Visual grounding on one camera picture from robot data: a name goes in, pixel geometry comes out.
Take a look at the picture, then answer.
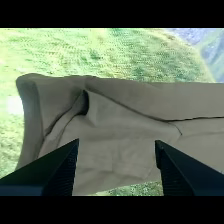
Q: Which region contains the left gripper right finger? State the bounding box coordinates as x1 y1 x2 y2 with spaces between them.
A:
154 139 224 197

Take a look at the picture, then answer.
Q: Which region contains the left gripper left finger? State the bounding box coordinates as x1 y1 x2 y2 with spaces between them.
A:
0 138 80 197

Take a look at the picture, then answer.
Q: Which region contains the beige garment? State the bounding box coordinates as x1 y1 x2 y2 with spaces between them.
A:
14 72 224 197

